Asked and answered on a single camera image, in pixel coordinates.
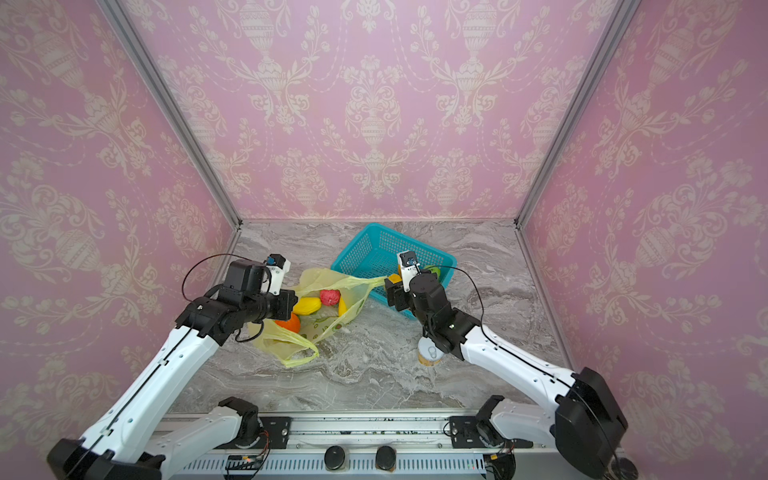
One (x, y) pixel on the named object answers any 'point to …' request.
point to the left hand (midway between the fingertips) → (298, 300)
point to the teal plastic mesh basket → (375, 253)
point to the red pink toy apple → (330, 297)
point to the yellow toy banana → (342, 306)
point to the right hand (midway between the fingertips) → (401, 274)
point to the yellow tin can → (428, 352)
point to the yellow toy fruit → (395, 278)
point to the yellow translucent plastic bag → (293, 349)
